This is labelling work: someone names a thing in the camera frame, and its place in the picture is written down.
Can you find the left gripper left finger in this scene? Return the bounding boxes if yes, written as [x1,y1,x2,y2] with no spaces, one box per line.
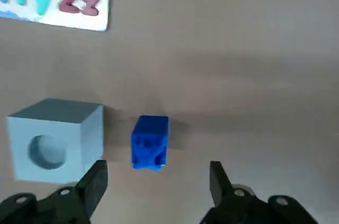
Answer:
[0,159,109,224]

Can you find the grey block with round hole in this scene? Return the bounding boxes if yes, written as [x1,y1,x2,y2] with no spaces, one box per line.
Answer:
[5,98,104,184]

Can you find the blue toy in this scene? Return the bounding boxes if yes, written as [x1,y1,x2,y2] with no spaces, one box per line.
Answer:
[131,115,170,172]

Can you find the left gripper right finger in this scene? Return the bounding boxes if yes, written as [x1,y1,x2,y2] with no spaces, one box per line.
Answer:
[200,160,318,224]

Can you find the colourful alphabet puzzle board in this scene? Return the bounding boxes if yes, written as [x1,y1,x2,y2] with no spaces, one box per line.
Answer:
[0,0,111,32]

